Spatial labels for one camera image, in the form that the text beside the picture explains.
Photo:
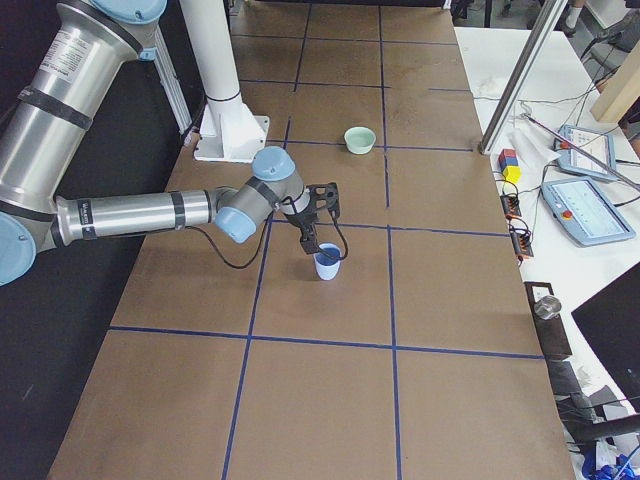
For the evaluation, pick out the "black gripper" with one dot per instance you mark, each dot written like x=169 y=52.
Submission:
x=301 y=220

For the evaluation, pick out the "light blue plastic cup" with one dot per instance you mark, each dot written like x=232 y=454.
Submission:
x=327 y=261

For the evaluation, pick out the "light green bowl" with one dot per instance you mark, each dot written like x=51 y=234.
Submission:
x=359 y=140

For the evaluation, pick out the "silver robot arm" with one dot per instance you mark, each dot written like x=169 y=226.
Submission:
x=57 y=108

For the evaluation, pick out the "black orange connector left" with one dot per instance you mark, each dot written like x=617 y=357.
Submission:
x=510 y=205

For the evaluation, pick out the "black orange connector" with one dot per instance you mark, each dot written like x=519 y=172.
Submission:
x=510 y=205
x=521 y=241

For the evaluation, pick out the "black orange connector right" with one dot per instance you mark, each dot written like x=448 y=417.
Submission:
x=521 y=241

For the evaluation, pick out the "yellow block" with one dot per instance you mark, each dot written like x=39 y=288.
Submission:
x=511 y=173

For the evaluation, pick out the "white crumpled tissue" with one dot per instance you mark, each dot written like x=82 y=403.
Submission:
x=491 y=87

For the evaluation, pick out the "white folded paper towel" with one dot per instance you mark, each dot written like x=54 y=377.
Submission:
x=531 y=146

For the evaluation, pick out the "silver metal cylinder weight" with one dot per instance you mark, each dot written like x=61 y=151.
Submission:
x=547 y=307

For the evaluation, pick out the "black metal plate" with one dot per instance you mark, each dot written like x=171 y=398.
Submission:
x=551 y=334

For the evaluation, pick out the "near teach pendant tablet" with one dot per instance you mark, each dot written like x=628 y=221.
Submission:
x=585 y=213

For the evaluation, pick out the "teach pendant tablet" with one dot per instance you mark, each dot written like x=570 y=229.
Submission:
x=600 y=145
x=585 y=213

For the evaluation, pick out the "grabber reacher stick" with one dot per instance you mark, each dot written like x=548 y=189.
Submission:
x=583 y=152

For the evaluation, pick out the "far teach pendant tablet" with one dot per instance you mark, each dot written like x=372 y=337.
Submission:
x=600 y=145

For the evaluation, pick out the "black monitor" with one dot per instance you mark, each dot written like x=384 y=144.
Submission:
x=609 y=321

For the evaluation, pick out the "wooden board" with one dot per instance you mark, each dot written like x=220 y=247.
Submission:
x=621 y=91

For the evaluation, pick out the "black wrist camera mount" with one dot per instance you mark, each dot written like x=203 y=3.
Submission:
x=325 y=197

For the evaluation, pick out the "white pedestal column base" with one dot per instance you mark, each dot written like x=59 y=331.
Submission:
x=229 y=131

